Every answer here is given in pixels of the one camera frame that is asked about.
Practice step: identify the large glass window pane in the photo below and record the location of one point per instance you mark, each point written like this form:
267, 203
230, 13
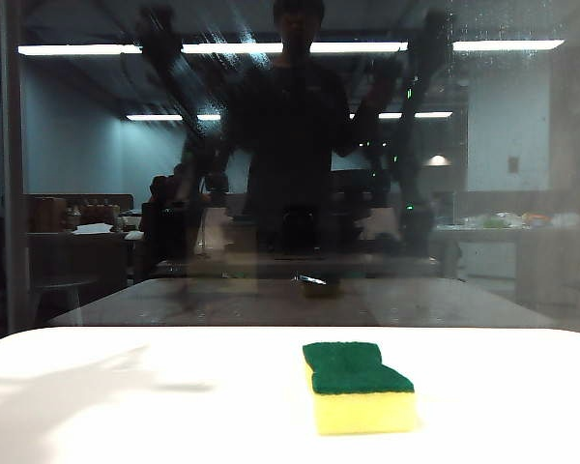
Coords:
512, 145

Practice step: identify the green and yellow sponge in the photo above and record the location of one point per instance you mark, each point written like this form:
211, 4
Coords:
353, 386

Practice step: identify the grey window frame post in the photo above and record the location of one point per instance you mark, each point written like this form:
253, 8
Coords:
13, 145

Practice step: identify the grey round stool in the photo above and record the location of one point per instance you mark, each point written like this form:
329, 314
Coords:
63, 283

